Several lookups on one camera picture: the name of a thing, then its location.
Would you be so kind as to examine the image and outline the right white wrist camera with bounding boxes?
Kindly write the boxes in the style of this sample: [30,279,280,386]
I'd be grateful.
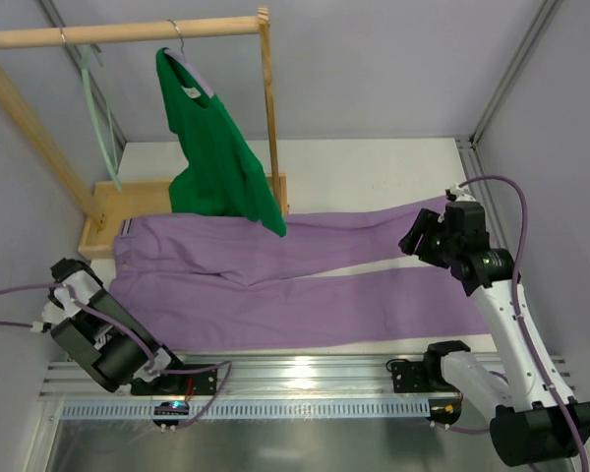
[445,184,476,203]

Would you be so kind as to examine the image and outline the aluminium frame post left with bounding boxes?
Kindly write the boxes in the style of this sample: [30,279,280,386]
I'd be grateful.
[37,0,128,151]

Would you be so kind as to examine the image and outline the purple clothes hanger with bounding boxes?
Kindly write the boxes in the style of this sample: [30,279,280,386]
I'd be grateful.
[165,20,214,98]

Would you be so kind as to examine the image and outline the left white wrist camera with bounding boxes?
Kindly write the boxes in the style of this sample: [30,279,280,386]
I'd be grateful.
[30,302,65,333]

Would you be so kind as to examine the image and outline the wooden clothes rack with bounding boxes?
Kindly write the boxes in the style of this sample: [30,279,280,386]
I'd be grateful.
[0,6,288,261]

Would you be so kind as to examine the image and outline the green t-shirt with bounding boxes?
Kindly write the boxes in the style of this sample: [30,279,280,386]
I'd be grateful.
[155,48,287,237]

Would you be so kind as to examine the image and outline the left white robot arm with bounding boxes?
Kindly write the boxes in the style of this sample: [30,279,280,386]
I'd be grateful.
[49,259,186,395]

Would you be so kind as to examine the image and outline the mint green clothes hanger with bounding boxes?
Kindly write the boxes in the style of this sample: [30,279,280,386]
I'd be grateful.
[77,44,123,192]

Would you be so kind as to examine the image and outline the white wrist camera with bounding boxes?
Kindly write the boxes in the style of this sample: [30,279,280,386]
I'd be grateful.
[445,184,476,203]
[30,302,65,333]

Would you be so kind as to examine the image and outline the black mounting plate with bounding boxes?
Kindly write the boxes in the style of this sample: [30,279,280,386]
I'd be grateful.
[385,359,435,393]
[130,369,218,396]

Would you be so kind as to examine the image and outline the slotted cable duct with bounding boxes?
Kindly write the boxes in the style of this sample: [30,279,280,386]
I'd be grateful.
[60,397,431,421]

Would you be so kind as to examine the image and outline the purple trousers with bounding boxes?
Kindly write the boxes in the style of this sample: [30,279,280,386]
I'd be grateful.
[109,198,488,352]

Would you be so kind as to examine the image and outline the aluminium frame post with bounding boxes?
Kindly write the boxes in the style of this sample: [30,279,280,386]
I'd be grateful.
[37,0,128,151]
[454,0,564,355]

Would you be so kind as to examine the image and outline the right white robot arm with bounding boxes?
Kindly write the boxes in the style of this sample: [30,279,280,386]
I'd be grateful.
[398,197,590,467]

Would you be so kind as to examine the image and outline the aluminium frame post right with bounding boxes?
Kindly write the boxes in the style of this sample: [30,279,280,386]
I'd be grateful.
[454,0,564,355]

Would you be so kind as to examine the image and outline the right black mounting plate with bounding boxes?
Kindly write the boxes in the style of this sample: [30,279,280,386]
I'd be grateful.
[385,359,435,393]

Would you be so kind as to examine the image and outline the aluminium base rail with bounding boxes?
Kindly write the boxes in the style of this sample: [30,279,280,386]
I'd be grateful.
[38,351,579,402]

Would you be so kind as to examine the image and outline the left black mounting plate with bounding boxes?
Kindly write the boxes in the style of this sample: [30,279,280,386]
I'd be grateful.
[130,369,218,396]

